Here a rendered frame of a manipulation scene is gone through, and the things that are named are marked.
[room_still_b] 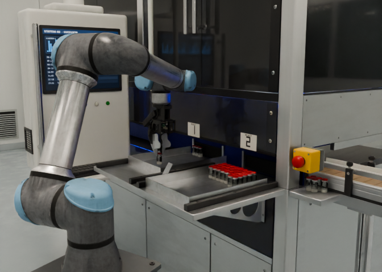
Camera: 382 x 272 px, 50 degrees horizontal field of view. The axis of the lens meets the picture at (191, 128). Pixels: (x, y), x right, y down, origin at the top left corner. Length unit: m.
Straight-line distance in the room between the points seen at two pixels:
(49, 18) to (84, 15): 0.17
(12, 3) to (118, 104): 4.72
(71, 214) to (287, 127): 0.77
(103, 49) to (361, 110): 1.07
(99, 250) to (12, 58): 5.72
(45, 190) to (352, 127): 1.17
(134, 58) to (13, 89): 5.56
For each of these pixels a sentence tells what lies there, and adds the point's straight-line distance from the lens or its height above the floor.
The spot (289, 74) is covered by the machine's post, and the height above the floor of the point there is 1.28.
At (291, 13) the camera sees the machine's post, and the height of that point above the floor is 1.47.
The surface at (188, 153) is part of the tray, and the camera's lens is 1.96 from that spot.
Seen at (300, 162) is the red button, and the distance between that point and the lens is 1.37.
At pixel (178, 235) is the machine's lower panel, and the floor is 0.48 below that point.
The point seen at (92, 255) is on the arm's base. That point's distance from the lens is 1.05.
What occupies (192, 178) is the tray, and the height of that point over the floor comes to 0.88.
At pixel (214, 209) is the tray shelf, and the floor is 0.88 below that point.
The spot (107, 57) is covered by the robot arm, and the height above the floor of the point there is 1.33.
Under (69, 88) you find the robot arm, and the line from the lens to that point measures 1.16.
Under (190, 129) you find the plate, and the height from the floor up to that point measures 1.02.
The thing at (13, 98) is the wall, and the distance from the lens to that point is 6.65.
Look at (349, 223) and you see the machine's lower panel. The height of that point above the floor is 0.65.
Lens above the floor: 1.32
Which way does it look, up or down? 9 degrees down
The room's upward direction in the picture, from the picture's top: straight up
